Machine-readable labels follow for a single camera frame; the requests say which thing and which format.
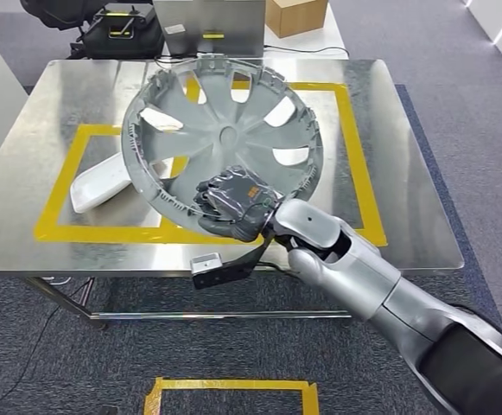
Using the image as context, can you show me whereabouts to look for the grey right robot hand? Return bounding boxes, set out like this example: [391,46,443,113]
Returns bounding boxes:
[193,166,284,243]

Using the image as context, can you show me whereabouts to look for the grey plastic wheel hubcap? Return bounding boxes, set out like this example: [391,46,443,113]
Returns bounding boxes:
[121,55,324,236]

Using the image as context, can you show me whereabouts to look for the yellow tape rectangle on workbench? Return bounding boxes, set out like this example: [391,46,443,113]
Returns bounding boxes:
[33,77,388,248]

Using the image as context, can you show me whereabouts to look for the white curved plastic part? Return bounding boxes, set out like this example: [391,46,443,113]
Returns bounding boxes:
[70,151,174,214]

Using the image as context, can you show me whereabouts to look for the steel workbench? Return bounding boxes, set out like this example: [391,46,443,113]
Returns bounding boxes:
[0,57,465,330]

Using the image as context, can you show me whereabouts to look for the dark grey device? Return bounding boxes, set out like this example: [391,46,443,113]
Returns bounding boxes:
[152,0,266,59]

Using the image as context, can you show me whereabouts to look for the brown cardboard box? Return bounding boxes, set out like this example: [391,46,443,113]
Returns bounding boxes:
[266,0,330,40]

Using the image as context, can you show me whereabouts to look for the black case with yellow trim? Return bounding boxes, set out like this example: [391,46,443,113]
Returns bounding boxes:
[77,3,165,60]

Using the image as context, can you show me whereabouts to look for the black office chair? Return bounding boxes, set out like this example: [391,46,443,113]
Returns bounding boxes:
[19,0,104,29]

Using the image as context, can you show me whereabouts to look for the white partition with light strips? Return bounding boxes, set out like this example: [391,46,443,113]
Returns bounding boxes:
[466,0,502,57]

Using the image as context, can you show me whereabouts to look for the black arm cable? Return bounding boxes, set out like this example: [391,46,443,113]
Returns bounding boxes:
[257,260,303,282]

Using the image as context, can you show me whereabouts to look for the black cable on table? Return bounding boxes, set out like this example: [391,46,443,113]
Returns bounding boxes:
[263,44,349,59]

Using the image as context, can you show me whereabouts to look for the black floor cable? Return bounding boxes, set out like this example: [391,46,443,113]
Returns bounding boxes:
[0,279,96,415]

